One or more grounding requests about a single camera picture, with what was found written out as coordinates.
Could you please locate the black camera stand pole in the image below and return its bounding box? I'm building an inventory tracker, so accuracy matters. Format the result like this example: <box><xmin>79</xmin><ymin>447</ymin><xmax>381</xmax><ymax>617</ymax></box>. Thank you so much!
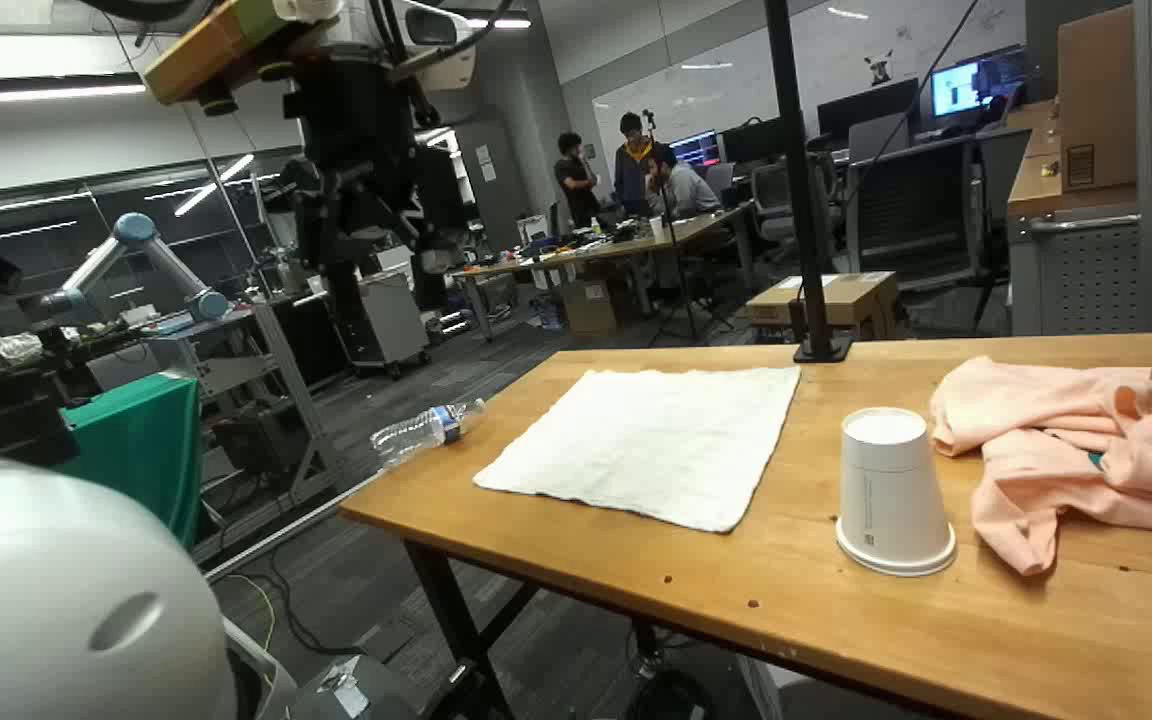
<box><xmin>762</xmin><ymin>0</ymin><xmax>855</xmax><ymax>370</ymax></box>

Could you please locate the person in black shirt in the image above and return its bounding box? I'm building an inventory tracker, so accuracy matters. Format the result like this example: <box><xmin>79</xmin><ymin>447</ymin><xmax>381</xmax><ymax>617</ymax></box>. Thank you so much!
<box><xmin>553</xmin><ymin>129</ymin><xmax>603</xmax><ymax>233</ymax></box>

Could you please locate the green cloth cover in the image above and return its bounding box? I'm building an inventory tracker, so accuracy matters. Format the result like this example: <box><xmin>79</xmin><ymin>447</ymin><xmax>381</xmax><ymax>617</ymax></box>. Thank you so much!
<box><xmin>54</xmin><ymin>370</ymin><xmax>207</xmax><ymax>547</ymax></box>

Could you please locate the white cloth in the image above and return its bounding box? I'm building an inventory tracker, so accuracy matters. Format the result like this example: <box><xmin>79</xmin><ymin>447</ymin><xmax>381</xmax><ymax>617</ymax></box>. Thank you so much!
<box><xmin>469</xmin><ymin>363</ymin><xmax>808</xmax><ymax>542</ymax></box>

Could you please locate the black office chair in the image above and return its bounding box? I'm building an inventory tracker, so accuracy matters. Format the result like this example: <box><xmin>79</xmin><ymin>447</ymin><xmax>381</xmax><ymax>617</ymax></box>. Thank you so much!
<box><xmin>844</xmin><ymin>134</ymin><xmax>983</xmax><ymax>277</ymax></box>

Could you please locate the person in dark jacket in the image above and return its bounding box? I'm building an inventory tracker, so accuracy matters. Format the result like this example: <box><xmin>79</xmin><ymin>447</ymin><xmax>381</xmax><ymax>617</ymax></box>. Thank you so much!
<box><xmin>606</xmin><ymin>109</ymin><xmax>668</xmax><ymax>223</ymax></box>

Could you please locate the large cardboard sheet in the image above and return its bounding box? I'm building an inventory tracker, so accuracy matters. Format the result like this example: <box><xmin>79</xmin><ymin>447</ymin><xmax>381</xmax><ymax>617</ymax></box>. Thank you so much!
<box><xmin>1050</xmin><ymin>0</ymin><xmax>1152</xmax><ymax>191</ymax></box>

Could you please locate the pink cloth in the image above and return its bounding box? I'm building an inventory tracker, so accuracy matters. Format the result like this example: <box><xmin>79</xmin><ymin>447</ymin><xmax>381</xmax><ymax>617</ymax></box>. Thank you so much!
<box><xmin>929</xmin><ymin>352</ymin><xmax>1152</xmax><ymax>582</ymax></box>

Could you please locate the clear plastic water bottle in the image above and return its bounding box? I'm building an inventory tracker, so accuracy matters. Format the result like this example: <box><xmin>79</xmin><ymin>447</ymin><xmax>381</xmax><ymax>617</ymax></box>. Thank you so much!
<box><xmin>368</xmin><ymin>398</ymin><xmax>488</xmax><ymax>471</ymax></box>

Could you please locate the lit computer monitor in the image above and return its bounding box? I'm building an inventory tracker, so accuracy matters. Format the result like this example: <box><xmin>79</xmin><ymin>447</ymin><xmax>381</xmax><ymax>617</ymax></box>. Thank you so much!
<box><xmin>929</xmin><ymin>56</ymin><xmax>1028</xmax><ymax>129</ymax></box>

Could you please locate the white paper cup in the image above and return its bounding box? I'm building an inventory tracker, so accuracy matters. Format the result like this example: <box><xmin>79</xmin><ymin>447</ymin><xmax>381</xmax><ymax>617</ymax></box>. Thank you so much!
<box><xmin>830</xmin><ymin>404</ymin><xmax>962</xmax><ymax>582</ymax></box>

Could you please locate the black table frame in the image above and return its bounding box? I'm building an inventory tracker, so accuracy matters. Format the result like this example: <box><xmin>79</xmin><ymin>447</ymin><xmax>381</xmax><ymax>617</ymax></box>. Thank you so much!
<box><xmin>401</xmin><ymin>537</ymin><xmax>686</xmax><ymax>720</ymax></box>

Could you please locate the grey metal cart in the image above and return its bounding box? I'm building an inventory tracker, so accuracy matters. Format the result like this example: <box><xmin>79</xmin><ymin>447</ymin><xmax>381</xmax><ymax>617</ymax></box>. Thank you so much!
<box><xmin>150</xmin><ymin>295</ymin><xmax>342</xmax><ymax>542</ymax></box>

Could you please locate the white rolling cabinet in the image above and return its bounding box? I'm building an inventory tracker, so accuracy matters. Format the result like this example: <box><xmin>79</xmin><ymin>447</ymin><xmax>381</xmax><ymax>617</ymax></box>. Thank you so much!
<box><xmin>351</xmin><ymin>267</ymin><xmax>436</xmax><ymax>375</ymax></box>

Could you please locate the person in grey shirt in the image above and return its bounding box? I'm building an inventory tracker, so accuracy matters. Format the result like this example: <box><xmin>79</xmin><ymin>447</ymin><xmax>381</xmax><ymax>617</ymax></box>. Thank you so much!
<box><xmin>648</xmin><ymin>145</ymin><xmax>727</xmax><ymax>223</ymax></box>

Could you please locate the long wooden desk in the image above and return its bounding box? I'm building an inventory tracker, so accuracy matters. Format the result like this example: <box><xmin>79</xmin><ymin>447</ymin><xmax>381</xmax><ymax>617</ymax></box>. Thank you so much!
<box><xmin>444</xmin><ymin>212</ymin><xmax>754</xmax><ymax>345</ymax></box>

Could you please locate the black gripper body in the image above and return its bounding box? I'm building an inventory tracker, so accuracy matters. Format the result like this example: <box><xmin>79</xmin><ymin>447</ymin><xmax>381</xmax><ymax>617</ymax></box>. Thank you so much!
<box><xmin>283</xmin><ymin>50</ymin><xmax>418</xmax><ymax>175</ymax></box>

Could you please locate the wooden wrist mount block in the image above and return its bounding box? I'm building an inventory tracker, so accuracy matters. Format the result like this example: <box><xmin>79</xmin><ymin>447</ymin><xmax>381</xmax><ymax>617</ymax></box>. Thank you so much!
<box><xmin>139</xmin><ymin>0</ymin><xmax>346</xmax><ymax>109</ymax></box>

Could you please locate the grey cabinet with wooden top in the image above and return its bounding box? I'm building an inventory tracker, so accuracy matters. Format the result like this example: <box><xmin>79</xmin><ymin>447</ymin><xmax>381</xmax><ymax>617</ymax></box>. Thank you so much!
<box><xmin>1004</xmin><ymin>97</ymin><xmax>1152</xmax><ymax>335</ymax></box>

